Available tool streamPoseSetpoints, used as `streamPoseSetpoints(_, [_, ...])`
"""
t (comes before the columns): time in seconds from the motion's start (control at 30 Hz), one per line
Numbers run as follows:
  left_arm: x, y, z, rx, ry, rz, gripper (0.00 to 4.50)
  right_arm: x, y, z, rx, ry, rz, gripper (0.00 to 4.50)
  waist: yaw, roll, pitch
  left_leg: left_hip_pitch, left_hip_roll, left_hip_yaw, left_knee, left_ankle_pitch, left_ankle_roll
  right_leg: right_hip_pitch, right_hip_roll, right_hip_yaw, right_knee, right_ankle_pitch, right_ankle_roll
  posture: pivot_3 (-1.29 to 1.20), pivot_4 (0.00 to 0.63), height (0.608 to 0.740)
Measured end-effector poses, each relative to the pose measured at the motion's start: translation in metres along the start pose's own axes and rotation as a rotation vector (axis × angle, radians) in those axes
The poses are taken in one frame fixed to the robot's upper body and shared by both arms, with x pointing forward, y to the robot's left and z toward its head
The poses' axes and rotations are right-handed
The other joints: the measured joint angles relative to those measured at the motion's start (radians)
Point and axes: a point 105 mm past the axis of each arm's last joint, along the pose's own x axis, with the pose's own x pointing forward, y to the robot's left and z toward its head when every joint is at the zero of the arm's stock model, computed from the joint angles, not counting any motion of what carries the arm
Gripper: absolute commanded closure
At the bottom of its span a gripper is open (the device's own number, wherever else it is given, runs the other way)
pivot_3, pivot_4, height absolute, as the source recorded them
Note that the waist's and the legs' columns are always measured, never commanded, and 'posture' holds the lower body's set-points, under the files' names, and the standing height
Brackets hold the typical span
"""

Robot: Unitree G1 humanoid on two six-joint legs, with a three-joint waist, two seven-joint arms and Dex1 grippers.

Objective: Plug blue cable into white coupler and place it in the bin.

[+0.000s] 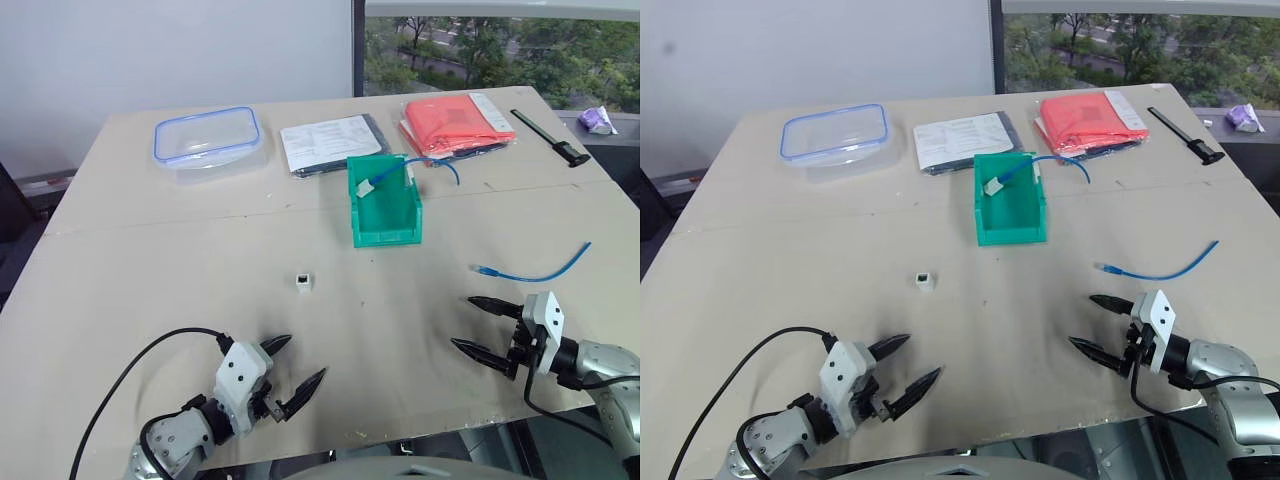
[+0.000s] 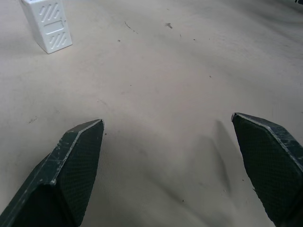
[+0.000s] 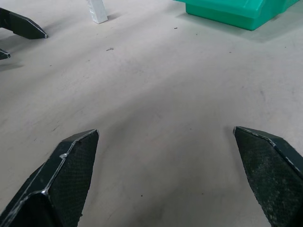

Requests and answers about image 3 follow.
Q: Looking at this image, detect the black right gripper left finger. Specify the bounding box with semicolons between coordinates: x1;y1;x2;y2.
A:
0;129;99;227

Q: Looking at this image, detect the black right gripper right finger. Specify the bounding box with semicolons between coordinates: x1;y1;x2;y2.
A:
232;126;303;227

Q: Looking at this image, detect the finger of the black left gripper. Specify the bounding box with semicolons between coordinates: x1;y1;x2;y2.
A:
0;8;48;40
0;48;11;61

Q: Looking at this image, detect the green plastic bin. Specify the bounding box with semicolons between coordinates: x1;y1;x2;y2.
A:
172;0;292;31

